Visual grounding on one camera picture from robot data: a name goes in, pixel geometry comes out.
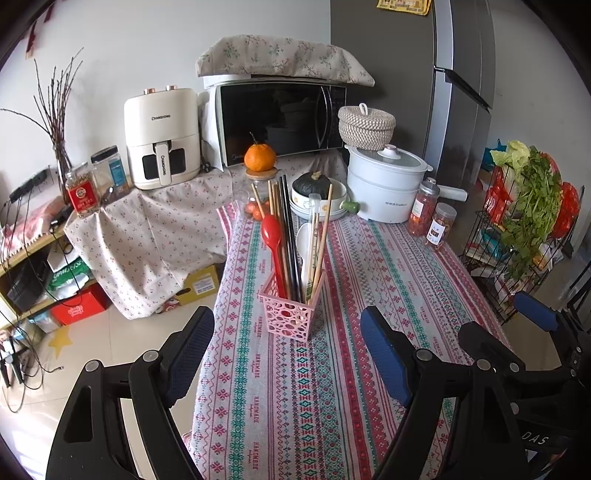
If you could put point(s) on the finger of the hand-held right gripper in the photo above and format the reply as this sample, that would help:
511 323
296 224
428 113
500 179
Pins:
535 310
508 355

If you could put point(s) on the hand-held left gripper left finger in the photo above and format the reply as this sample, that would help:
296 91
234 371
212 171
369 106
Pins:
189 364

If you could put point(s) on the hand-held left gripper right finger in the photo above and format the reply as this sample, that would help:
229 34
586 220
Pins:
385 360

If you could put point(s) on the pink plastic basket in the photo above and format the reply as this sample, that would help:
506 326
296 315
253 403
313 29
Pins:
286 318

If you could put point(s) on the paper-wrapped bamboo chopsticks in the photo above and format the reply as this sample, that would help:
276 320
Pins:
315 230

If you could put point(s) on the red plastic spoon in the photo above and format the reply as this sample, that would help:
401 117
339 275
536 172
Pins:
271 230

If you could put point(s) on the black chopstick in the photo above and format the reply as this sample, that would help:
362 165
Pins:
287 217
282 203

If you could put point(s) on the dark brown chopstick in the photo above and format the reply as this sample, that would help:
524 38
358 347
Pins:
276 203

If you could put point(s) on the yellow cardboard box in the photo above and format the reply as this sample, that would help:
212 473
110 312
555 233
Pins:
198 286

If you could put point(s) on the bunch of green herbs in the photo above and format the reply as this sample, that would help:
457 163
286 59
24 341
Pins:
531 207

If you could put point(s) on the red plastic bag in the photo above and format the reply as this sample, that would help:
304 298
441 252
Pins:
567 210

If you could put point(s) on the red green patterned tablecloth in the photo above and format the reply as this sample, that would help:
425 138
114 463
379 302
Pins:
286 406

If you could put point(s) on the red snack bag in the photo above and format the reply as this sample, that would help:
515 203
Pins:
498 198

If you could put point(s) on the red cardboard box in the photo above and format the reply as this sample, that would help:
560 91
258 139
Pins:
78 309

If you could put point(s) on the small red-label snack jar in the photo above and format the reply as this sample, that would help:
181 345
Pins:
439 228

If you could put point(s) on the yellow star floor sticker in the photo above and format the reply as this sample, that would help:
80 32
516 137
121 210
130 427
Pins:
61 344

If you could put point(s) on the white floral tablecloth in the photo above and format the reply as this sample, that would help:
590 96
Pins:
152 235

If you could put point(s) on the white plastic spoon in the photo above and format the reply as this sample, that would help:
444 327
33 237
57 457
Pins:
305 240

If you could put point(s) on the silver-lidded dried chili jar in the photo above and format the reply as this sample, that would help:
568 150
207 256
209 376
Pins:
422 212

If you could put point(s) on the green plastic bag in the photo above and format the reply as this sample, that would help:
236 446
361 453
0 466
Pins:
67 276

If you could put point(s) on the napa cabbage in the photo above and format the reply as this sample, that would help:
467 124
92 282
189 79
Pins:
512 154

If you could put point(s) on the blue plastic bag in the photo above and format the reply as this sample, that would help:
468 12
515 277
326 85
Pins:
491 157

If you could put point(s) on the small tangerine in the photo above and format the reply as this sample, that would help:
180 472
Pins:
257 213
249 208

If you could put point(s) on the white electric cooking pot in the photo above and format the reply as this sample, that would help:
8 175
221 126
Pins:
383 189

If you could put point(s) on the white ceramic bowl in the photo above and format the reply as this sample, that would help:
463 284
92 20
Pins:
339 189

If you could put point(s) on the dark green kabocha squash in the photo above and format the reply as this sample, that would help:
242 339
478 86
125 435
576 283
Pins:
311 184

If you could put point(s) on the wooden low shelf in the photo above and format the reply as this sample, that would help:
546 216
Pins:
27 256

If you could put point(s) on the red-label nut jar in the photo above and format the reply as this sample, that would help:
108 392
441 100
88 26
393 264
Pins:
83 194

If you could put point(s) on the glass jar with wooden lid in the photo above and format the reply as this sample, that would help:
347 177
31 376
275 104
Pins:
263 174

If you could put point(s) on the black-lidded clear jar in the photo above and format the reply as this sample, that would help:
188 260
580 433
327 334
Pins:
113 173

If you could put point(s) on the pink cloth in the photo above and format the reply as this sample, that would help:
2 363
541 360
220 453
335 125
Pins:
32 221

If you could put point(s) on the large orange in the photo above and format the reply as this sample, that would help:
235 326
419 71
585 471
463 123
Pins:
259 157

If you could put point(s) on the cream air fryer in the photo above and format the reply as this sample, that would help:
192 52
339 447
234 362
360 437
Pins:
161 134

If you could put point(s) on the woven lidded basket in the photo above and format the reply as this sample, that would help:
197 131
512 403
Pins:
367 127

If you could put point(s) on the black power strip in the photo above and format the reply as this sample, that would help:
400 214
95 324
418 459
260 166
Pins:
27 184

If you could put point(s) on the white microwave oven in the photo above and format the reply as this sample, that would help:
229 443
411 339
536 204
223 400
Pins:
277 120

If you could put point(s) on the grey refrigerator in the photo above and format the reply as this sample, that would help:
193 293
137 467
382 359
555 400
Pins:
392 69

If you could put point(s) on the dried branches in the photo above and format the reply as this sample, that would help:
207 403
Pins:
57 106

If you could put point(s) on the floral microwave cover cloth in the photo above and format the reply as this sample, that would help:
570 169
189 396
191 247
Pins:
277 57

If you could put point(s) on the yellow paper sheet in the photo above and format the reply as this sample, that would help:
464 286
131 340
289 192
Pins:
404 5

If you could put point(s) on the red wall decoration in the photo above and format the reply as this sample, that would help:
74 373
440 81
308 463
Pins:
32 41

